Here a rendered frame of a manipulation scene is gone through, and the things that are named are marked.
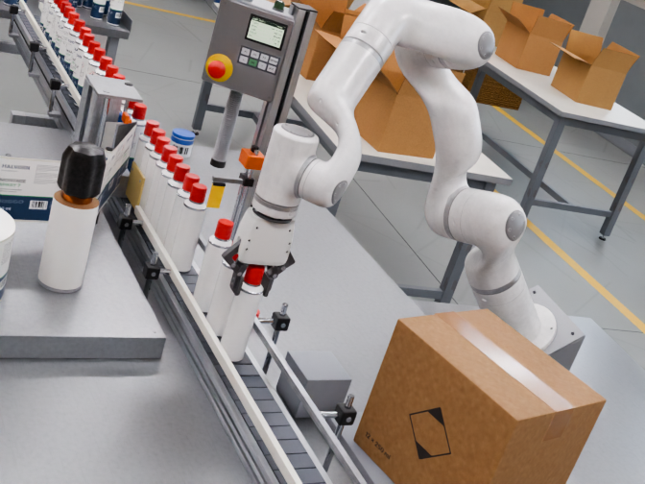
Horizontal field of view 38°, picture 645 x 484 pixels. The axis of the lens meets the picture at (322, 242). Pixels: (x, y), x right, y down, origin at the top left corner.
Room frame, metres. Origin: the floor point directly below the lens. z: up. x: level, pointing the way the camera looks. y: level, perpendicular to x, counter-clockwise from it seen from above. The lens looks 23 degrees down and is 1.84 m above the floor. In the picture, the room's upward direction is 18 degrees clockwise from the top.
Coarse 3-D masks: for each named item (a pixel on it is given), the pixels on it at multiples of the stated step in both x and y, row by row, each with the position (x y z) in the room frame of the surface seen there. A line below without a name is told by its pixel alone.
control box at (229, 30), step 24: (240, 0) 2.00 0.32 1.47; (264, 0) 2.08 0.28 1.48; (216, 24) 1.99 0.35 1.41; (240, 24) 1.99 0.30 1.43; (288, 24) 1.98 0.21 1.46; (216, 48) 1.99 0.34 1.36; (264, 48) 1.98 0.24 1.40; (240, 72) 1.99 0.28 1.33; (264, 72) 1.98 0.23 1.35; (264, 96) 1.98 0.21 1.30
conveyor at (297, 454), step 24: (144, 240) 1.99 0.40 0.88; (192, 288) 1.83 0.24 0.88; (216, 360) 1.58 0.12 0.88; (264, 384) 1.55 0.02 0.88; (240, 408) 1.45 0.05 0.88; (264, 408) 1.47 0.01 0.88; (288, 432) 1.43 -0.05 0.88; (264, 456) 1.35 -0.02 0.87; (288, 456) 1.36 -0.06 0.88; (312, 480) 1.31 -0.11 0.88
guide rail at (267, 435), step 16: (144, 224) 2.01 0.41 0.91; (160, 256) 1.89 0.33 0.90; (176, 272) 1.82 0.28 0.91; (192, 304) 1.70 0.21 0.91; (208, 336) 1.61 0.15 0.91; (224, 352) 1.56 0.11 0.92; (224, 368) 1.53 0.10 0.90; (240, 384) 1.47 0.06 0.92; (256, 416) 1.39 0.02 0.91; (272, 432) 1.36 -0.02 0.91; (272, 448) 1.33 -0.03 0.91; (288, 464) 1.29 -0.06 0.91; (288, 480) 1.26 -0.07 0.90
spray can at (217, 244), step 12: (216, 228) 1.76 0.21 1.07; (228, 228) 1.75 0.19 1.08; (216, 240) 1.75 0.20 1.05; (228, 240) 1.76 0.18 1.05; (216, 252) 1.74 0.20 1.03; (204, 264) 1.74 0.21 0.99; (216, 264) 1.74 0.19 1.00; (204, 276) 1.74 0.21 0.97; (216, 276) 1.74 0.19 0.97; (204, 288) 1.74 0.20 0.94; (204, 300) 1.74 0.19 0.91; (204, 312) 1.74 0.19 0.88
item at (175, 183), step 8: (176, 168) 1.98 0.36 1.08; (184, 168) 1.98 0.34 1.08; (176, 176) 1.98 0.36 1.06; (184, 176) 1.98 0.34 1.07; (168, 184) 1.98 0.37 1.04; (176, 184) 1.97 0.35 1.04; (168, 192) 1.97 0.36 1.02; (176, 192) 1.97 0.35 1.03; (168, 200) 1.97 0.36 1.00; (168, 208) 1.97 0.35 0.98; (160, 216) 1.98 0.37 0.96; (168, 216) 1.97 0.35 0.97; (160, 224) 1.97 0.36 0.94; (168, 224) 1.97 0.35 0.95; (160, 232) 1.97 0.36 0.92; (160, 240) 1.97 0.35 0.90
